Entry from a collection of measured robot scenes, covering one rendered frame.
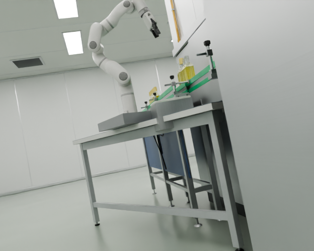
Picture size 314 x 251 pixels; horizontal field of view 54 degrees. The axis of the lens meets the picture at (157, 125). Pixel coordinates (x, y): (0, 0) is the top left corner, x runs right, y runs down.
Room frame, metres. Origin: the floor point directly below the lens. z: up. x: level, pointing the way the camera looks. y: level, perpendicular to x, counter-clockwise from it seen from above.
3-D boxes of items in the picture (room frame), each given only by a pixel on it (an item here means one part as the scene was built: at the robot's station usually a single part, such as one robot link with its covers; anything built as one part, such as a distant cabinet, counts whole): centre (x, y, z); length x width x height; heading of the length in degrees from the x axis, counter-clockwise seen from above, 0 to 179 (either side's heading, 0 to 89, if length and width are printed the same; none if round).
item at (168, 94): (2.86, 0.01, 0.93); 1.75 x 0.01 x 0.08; 12
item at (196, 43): (1.89, -0.46, 1.15); 0.90 x 0.03 x 0.34; 12
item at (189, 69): (2.07, -0.29, 0.99); 0.06 x 0.06 x 0.21; 12
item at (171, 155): (2.84, -0.07, 0.54); 1.59 x 0.18 x 0.43; 12
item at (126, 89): (2.13, 0.16, 1.04); 0.13 x 0.10 x 0.16; 4
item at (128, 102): (2.13, 0.17, 0.89); 0.16 x 0.13 x 0.15; 126
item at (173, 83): (1.97, -0.18, 0.95); 0.17 x 0.03 x 0.12; 102
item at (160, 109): (1.84, -0.13, 0.79); 0.27 x 0.17 x 0.08; 102
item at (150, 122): (2.56, -0.34, 0.73); 1.58 x 1.52 x 0.04; 40
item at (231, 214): (2.12, 0.17, 0.36); 1.51 x 0.09 x 0.71; 40
